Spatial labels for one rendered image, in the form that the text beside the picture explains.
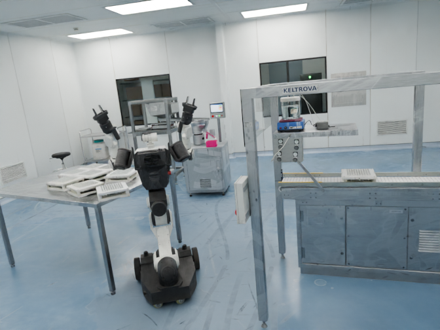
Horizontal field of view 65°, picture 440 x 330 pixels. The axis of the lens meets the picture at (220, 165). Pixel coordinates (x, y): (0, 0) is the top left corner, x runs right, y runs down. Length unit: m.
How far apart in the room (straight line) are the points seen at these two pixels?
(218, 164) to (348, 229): 2.67
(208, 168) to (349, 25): 4.31
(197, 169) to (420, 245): 3.24
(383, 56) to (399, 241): 5.42
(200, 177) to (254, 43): 3.60
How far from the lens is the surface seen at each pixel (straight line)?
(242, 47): 7.84
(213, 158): 5.16
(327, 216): 2.97
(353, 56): 7.87
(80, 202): 3.05
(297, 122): 2.76
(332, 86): 2.02
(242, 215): 2.13
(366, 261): 3.14
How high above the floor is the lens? 1.65
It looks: 13 degrees down
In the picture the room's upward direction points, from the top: 5 degrees counter-clockwise
